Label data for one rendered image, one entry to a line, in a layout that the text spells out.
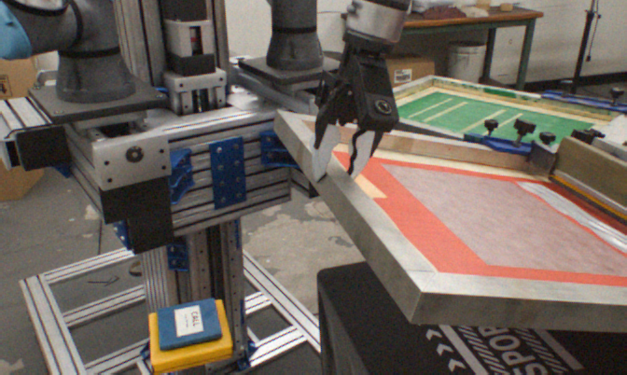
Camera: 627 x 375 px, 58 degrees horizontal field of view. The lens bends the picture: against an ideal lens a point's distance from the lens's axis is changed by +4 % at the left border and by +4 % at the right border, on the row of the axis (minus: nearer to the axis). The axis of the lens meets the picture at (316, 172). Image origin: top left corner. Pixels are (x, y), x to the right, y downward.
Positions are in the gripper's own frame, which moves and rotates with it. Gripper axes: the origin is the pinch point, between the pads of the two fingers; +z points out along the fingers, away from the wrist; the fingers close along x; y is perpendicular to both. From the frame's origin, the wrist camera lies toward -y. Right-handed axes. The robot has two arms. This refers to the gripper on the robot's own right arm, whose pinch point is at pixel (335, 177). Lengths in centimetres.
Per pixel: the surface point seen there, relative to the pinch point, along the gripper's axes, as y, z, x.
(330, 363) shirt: 15, 47, -18
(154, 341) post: 10.4, 37.4, 18.6
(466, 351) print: -7.1, 24.6, -28.3
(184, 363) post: 5.3, 37.5, 14.1
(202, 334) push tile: 7.6, 33.7, 11.8
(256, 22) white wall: 380, 25, -76
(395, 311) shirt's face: 5.3, 26.4, -21.7
